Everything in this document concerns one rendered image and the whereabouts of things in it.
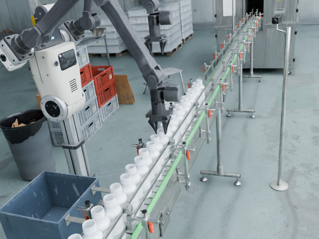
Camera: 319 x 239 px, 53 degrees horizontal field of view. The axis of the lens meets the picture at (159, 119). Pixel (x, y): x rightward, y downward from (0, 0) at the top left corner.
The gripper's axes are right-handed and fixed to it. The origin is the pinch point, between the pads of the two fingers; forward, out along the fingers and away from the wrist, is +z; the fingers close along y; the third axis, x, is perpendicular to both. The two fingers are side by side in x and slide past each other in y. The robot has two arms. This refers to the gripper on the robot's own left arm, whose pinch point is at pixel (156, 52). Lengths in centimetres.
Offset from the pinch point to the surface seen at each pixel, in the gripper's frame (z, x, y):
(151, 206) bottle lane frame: 40, 74, -22
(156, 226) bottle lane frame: 51, 72, -22
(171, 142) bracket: 28, 46, -21
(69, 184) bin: 51, 56, 30
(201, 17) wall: 97, -974, 210
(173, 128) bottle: 27.4, 34.7, -18.4
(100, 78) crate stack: 80, -208, 171
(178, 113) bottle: 24.7, 22.7, -17.4
